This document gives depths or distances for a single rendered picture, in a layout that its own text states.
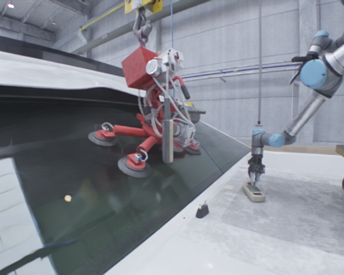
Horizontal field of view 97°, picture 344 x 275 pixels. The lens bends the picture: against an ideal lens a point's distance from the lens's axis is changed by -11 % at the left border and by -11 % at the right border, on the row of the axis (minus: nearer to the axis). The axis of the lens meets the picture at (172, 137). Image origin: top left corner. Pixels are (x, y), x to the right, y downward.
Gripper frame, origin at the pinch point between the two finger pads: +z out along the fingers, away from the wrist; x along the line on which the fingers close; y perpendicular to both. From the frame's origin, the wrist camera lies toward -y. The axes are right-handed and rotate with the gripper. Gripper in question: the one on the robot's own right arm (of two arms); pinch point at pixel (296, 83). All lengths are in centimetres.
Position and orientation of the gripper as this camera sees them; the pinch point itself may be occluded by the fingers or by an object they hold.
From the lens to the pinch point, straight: 133.5
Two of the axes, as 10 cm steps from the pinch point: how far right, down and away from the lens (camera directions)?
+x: 0.7, -1.6, 9.8
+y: 9.1, 4.1, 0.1
